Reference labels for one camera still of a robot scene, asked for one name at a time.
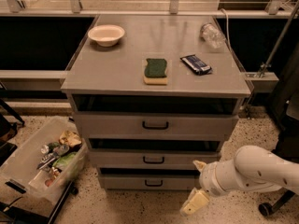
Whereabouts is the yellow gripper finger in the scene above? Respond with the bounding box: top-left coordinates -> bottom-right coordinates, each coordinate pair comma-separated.
192,161 -> 206,172
180,188 -> 209,217

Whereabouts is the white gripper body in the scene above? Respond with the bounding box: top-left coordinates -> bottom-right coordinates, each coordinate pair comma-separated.
199,162 -> 227,197

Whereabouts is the grey drawer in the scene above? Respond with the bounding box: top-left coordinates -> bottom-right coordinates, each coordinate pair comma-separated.
99,175 -> 200,190
89,149 -> 221,170
73,113 -> 238,141

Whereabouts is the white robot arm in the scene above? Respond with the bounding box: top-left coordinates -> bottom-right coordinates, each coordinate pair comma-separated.
180,146 -> 299,217

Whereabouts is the grey drawer cabinet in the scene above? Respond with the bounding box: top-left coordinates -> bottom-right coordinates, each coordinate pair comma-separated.
62,15 -> 250,190

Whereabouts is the grey bottom drawer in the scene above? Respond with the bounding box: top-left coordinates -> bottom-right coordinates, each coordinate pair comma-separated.
99,175 -> 200,190

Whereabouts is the grey top drawer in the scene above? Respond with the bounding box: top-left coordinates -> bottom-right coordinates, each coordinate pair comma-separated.
73,113 -> 238,141

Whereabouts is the black office chair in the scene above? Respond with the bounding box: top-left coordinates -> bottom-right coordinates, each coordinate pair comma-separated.
257,44 -> 299,217

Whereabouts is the green yellow sponge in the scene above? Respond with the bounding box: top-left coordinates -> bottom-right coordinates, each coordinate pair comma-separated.
143,58 -> 168,85

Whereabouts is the clear plastic bottle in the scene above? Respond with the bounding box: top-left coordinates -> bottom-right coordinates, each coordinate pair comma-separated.
200,23 -> 225,49

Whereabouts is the crumpled tan bag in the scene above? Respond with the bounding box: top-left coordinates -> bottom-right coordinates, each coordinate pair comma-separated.
59,130 -> 82,147

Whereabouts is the green chip bag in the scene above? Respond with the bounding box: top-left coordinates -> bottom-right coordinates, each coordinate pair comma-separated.
52,152 -> 76,171

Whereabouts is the metal diagonal pole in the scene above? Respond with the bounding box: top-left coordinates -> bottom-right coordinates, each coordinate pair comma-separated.
255,0 -> 299,78

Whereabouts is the clear plastic bin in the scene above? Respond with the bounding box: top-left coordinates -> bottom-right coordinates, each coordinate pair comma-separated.
1,117 -> 87,203

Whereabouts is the metal can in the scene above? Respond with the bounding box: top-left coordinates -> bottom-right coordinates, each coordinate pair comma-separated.
40,142 -> 60,155

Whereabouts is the white bowl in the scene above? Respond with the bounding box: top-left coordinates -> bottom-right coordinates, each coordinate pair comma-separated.
88,25 -> 125,48

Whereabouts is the white cable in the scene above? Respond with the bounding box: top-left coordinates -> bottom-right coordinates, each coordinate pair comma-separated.
220,8 -> 232,52

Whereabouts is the black cart frame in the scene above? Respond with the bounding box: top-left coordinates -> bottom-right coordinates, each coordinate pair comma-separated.
0,181 -> 78,224

